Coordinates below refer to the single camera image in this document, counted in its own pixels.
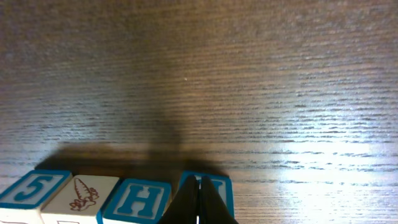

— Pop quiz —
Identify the wooden block red letter D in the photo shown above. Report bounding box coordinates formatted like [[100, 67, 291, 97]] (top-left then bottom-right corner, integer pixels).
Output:
[[178, 170, 235, 218]]

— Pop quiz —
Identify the wooden block yellow side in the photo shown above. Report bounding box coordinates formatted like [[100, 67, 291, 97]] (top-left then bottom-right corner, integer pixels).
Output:
[[41, 175, 120, 224]]

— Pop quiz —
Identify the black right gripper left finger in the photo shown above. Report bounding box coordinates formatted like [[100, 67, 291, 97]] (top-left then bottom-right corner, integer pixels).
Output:
[[158, 175, 199, 224]]

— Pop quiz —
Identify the wooden block number five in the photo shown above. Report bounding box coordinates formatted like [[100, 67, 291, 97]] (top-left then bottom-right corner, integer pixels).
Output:
[[1, 170, 72, 224]]

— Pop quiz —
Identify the wooden block letter H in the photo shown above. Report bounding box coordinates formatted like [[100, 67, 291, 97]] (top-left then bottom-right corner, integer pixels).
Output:
[[96, 179, 171, 224]]

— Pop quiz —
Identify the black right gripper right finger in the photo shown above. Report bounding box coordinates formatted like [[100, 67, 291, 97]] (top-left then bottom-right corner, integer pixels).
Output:
[[198, 176, 238, 224]]

